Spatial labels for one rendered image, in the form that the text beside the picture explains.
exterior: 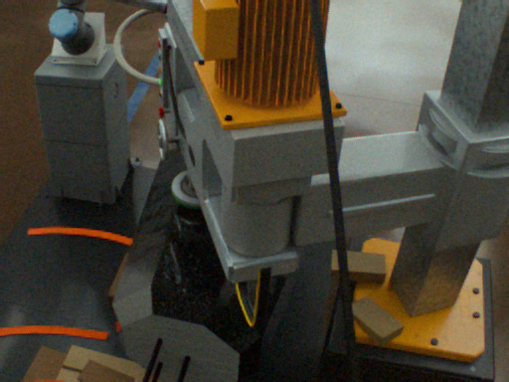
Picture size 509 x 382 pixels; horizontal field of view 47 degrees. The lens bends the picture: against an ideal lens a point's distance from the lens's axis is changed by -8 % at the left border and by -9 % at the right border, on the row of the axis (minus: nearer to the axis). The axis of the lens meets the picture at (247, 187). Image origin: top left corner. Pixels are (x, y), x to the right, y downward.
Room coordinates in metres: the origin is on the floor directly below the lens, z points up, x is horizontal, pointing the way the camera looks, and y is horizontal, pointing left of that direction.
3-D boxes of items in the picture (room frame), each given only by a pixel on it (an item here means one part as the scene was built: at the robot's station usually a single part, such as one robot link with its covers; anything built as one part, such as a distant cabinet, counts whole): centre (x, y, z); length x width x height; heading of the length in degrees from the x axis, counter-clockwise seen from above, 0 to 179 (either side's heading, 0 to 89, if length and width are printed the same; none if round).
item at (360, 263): (1.53, -0.41, 0.81); 0.20 x 0.10 x 0.05; 86
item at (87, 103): (2.87, 0.95, 0.43); 0.50 x 0.50 x 0.85; 84
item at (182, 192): (1.86, 0.19, 0.85); 0.21 x 0.21 x 0.01
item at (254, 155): (1.53, 0.07, 1.60); 0.96 x 0.25 x 0.17; 19
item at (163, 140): (1.71, 0.26, 1.18); 0.15 x 0.10 x 0.15; 19
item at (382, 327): (1.30, -0.45, 0.80); 0.20 x 0.10 x 0.05; 34
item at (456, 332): (1.43, -0.65, 0.76); 0.49 x 0.49 x 0.05; 78
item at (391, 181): (1.37, -0.46, 1.34); 0.74 x 0.34 x 0.25; 107
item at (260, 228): (1.24, -0.03, 1.32); 0.19 x 0.19 x 0.20
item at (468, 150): (1.43, -0.65, 1.36); 0.35 x 0.35 x 0.41
